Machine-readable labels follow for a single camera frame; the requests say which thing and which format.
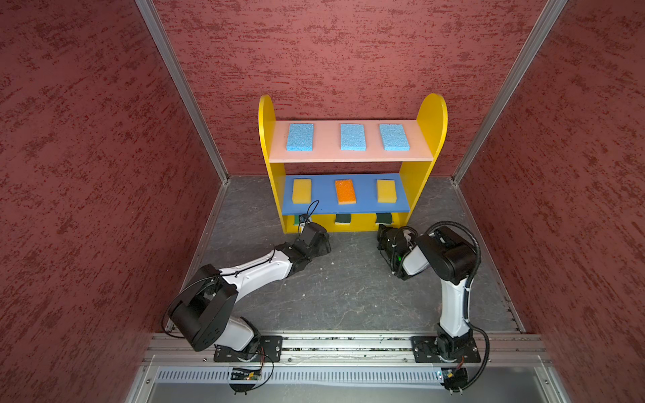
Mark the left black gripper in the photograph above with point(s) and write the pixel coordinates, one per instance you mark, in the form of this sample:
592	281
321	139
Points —
325	248

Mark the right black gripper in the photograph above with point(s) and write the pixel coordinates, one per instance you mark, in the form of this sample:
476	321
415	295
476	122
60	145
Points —
384	231

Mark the dark green wavy sponge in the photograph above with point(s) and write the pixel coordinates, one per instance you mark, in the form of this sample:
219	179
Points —
384	219
343	219

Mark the yellow sponge back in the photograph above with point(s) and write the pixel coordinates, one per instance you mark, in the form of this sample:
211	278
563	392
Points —
386	191

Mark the yellow sponge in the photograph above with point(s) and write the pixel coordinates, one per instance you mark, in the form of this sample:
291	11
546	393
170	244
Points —
301	191
386	191

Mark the yellow sponge front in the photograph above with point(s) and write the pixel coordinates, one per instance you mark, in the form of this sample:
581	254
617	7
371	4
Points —
301	191

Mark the orange sponge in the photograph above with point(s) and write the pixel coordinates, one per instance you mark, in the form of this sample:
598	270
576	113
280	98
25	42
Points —
345	192

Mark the blue sponge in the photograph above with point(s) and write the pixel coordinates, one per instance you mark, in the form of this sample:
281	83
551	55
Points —
352	137
394	138
300	137

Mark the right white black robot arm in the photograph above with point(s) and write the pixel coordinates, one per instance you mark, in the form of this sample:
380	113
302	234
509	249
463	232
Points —
451	251

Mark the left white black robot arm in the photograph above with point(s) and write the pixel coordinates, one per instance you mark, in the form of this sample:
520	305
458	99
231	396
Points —
203	310

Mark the yellow shelf with coloured boards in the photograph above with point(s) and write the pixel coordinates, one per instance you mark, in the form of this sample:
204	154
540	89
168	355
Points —
426	135

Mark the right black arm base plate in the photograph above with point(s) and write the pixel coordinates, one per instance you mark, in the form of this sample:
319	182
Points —
445	350

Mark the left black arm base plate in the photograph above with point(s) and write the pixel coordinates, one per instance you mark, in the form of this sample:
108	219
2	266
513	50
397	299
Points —
263	348

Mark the aluminium rail frame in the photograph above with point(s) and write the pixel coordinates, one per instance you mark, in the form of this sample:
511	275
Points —
401	359

